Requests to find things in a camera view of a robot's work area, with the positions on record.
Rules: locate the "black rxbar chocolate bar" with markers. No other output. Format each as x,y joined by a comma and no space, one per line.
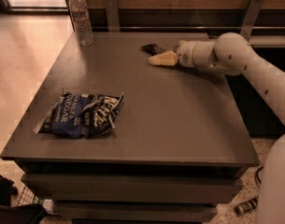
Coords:
152,49

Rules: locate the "blue kettle chip bag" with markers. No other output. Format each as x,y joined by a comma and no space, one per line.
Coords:
81,115

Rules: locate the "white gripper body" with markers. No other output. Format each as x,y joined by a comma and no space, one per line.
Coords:
184,54

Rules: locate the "left grey metal bracket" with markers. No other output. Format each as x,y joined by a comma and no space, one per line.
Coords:
112,11

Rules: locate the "clear plastic water bottle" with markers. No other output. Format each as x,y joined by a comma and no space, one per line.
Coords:
81,21

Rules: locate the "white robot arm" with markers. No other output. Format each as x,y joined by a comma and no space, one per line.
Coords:
231,54

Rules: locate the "grey drawer cabinet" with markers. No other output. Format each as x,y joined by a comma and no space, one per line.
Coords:
178,148

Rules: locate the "right grey metal bracket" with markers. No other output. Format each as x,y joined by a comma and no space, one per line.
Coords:
251,15

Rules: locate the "grey metal bracket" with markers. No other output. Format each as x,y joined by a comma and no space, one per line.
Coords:
251,15
112,11

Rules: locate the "wire mesh basket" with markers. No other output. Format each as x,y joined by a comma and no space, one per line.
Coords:
27,197

